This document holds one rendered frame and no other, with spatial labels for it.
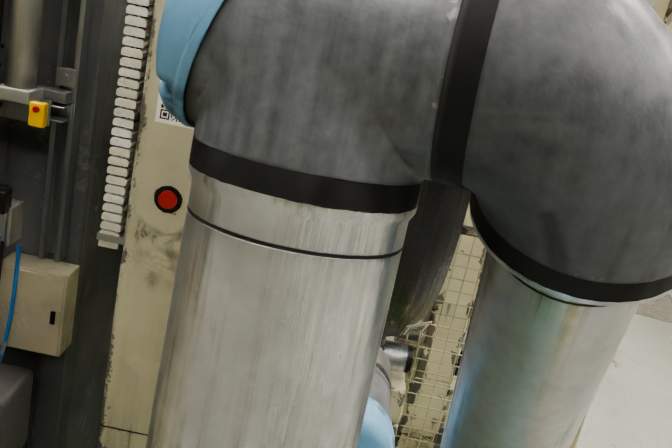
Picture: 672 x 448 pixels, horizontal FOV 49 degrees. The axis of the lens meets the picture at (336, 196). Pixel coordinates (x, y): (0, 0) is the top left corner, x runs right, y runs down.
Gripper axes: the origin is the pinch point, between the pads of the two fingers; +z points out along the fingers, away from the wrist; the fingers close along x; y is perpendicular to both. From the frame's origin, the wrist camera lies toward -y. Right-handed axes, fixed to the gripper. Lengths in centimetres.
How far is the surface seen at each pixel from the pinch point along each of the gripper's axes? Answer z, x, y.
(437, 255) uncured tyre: -0.7, -9.5, 10.7
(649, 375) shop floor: 222, -156, -102
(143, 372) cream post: 18.2, 31.6, -27.8
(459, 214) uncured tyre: 0.0, -11.0, 16.7
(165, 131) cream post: 18.2, 33.7, 14.9
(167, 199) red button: 17.7, 31.7, 4.2
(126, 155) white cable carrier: 19.2, 39.6, 9.5
